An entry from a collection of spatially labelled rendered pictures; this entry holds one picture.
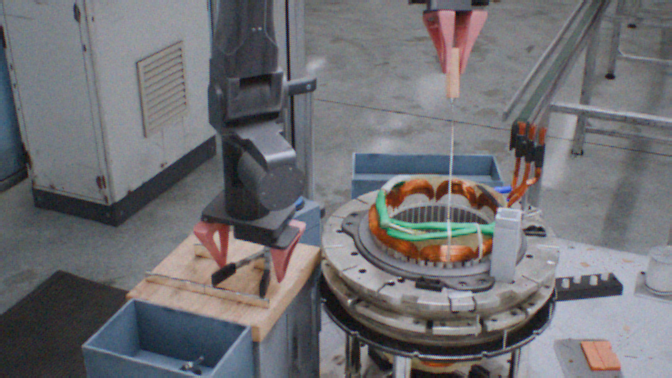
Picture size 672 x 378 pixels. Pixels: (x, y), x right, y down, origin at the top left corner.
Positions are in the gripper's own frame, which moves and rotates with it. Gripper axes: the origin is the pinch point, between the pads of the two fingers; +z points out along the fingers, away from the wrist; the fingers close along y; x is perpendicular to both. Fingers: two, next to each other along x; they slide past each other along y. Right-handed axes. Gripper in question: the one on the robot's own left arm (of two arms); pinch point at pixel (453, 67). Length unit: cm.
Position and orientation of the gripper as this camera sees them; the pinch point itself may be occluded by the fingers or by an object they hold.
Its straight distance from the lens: 104.2
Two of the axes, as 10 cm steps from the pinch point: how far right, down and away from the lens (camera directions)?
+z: 0.0, 9.9, 1.0
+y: 9.8, -0.2, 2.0
